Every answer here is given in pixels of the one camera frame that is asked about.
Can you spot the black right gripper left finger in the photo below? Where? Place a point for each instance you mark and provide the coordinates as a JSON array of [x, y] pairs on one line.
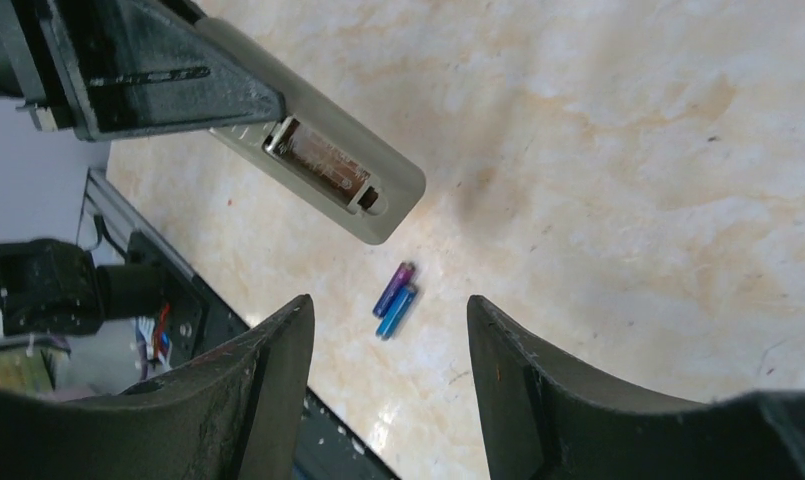
[[231, 413]]

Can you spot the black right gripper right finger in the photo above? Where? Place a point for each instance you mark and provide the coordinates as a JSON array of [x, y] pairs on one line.
[[546, 414]]

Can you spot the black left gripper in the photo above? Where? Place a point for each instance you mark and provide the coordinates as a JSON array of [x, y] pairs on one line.
[[111, 70]]

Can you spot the blue AAA battery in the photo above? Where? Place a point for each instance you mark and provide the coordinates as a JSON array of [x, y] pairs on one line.
[[396, 311]]

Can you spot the purple AAA battery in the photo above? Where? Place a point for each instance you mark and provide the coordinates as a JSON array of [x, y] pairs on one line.
[[403, 274]]

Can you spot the white remote control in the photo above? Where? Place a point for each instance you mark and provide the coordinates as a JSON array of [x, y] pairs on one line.
[[320, 152]]

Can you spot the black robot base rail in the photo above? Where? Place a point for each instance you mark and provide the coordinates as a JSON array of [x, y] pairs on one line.
[[199, 321]]

